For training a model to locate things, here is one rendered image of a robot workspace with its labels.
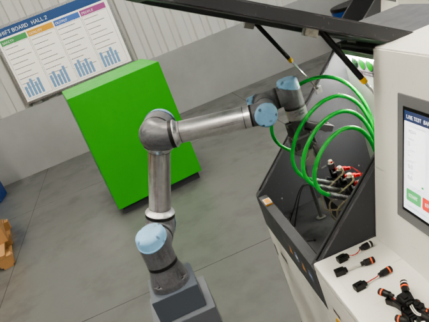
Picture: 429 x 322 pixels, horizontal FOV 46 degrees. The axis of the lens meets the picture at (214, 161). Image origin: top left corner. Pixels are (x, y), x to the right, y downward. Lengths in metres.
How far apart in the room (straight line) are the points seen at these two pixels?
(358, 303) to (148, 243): 0.78
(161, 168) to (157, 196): 0.12
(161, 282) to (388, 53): 1.11
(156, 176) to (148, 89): 3.19
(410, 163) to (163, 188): 0.92
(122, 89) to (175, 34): 3.44
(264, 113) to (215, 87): 6.81
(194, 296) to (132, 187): 3.33
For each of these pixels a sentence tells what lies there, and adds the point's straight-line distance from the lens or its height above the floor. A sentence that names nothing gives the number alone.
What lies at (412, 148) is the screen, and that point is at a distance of 1.38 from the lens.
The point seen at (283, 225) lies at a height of 0.95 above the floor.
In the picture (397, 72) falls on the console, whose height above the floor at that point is 1.50.
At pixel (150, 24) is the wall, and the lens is 8.20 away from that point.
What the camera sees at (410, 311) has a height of 1.01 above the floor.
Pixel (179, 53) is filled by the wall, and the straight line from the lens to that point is 8.26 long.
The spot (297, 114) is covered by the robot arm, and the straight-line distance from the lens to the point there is 1.79.
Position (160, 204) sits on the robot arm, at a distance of 1.93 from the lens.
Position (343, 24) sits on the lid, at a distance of 1.45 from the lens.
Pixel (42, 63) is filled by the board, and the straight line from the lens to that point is 8.19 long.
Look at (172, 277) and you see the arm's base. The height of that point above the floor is 0.95.
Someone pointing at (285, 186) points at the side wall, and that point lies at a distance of 2.24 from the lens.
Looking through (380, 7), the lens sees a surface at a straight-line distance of 5.14.
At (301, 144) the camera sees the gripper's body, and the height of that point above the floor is 1.24.
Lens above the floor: 1.89
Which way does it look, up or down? 19 degrees down
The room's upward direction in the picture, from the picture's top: 21 degrees counter-clockwise
